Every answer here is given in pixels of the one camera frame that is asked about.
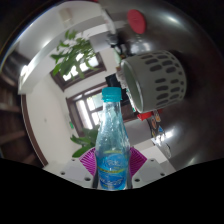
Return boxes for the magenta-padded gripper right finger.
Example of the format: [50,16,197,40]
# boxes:
[128,146,176,190]

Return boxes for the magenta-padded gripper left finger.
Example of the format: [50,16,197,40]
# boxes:
[43,148,99,190]

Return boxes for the clear bottle with blue cap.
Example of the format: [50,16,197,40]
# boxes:
[94,87,132,191]

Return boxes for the red plastic box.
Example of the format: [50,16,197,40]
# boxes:
[136,111,155,121]

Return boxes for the dark wooden glazed double door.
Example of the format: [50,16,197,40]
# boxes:
[65,85,113,136]

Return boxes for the grey cup with oval pattern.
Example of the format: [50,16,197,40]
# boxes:
[120,49,187,114]

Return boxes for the black chair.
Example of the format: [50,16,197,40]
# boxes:
[104,73,124,92]

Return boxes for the dark wooden framed window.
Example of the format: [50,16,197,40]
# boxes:
[49,54,108,92]

